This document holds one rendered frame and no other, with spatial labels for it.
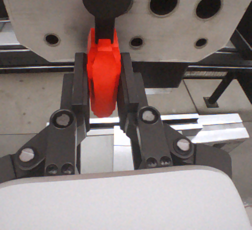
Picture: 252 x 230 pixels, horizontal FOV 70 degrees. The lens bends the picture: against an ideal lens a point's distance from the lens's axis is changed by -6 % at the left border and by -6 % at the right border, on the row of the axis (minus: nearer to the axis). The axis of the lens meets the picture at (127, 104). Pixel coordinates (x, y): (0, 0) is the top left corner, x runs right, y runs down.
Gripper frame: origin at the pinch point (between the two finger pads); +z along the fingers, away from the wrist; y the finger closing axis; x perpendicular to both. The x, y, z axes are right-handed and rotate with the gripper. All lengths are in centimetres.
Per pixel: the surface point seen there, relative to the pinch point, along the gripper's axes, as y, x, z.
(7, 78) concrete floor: -79, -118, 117
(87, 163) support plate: -2.1, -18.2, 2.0
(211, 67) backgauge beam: 35, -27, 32
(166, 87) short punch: 7.9, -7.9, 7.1
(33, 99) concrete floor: -51, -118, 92
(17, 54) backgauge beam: -19.7, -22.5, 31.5
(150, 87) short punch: 5.9, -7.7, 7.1
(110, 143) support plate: 1.5, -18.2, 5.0
